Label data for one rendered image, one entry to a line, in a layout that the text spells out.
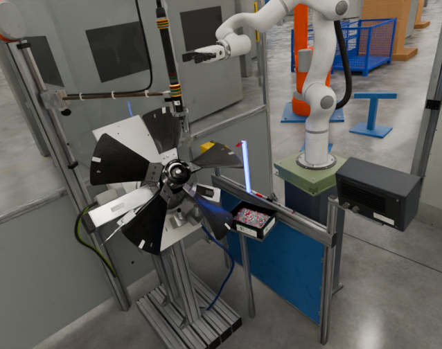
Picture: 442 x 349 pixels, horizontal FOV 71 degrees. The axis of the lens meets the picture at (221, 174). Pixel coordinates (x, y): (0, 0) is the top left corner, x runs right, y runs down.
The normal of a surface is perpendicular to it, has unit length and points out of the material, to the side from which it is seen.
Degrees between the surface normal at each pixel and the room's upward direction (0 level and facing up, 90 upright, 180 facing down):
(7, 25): 90
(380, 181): 15
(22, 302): 90
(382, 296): 0
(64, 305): 90
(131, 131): 50
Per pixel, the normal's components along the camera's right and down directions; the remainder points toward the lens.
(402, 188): -0.32, -0.73
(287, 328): -0.12, -0.86
